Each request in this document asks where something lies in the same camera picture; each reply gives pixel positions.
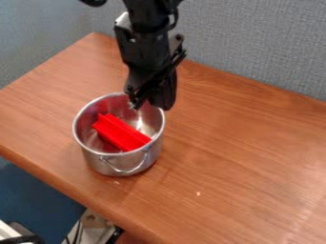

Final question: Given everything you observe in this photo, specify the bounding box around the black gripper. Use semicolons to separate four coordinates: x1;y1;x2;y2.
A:
115;12;185;111

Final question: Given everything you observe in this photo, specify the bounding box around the red rectangular block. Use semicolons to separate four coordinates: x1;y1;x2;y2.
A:
92;113;151;152

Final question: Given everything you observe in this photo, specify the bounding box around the stainless steel pot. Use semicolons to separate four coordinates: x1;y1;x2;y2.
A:
72;92;165;176

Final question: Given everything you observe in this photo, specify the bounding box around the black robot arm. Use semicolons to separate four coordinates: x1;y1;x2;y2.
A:
113;0;185;111

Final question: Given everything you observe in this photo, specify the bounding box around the white object at corner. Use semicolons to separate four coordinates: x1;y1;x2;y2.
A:
0;219;25;244

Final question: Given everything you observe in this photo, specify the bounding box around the metal table leg bracket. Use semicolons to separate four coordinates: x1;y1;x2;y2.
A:
61;209;123;244

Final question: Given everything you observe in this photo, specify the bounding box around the black cable at corner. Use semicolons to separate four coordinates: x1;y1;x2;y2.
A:
0;234;45;244

